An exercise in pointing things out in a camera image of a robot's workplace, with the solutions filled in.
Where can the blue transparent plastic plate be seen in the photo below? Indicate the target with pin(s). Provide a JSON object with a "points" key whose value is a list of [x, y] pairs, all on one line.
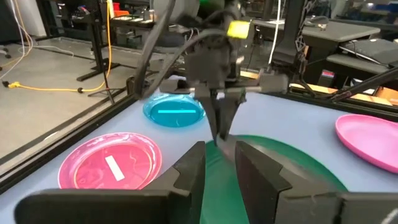
{"points": [[174, 112]]}

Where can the pink opaque plastic plate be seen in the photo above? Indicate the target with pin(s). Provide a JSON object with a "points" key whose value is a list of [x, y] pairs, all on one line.
{"points": [[370, 140]]}

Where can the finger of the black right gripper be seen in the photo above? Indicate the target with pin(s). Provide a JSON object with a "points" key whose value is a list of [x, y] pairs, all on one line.
{"points": [[210, 112], [231, 112]]}

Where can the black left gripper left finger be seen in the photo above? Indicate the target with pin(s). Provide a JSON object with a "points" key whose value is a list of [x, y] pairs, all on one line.
{"points": [[124, 205]]}

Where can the green plastic plate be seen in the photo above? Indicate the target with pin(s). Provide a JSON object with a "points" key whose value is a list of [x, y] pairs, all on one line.
{"points": [[224, 186]]}

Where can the orange storage bin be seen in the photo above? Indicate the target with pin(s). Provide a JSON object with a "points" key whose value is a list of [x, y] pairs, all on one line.
{"points": [[119, 11]]}

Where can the thin black tripod stand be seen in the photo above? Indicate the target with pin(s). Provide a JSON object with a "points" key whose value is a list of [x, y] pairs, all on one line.
{"points": [[105, 90]]}

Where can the black upright frame post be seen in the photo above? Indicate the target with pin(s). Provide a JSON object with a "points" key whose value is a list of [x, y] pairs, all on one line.
{"points": [[292, 31]]}

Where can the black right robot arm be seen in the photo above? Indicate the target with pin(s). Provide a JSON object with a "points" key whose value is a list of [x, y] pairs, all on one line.
{"points": [[186, 9]]}

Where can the grey desk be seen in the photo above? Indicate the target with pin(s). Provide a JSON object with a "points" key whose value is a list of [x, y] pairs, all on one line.
{"points": [[326, 31]]}

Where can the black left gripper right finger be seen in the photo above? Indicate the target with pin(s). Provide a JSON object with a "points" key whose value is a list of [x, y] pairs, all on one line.
{"points": [[280, 199]]}

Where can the yellow tape tag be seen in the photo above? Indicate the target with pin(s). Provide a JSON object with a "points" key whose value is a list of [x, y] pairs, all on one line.
{"points": [[238, 29]]}

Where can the black laptop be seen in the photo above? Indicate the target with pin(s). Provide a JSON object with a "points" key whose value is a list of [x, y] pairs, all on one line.
{"points": [[373, 49]]}

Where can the black desk stand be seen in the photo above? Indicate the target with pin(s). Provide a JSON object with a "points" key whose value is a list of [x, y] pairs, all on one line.
{"points": [[96, 46]]}

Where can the black table frame rail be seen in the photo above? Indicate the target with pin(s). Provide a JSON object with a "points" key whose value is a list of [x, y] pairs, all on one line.
{"points": [[62, 137]]}

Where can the pink transparent plastic plate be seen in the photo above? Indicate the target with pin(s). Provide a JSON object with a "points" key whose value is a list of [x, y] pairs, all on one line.
{"points": [[110, 161]]}

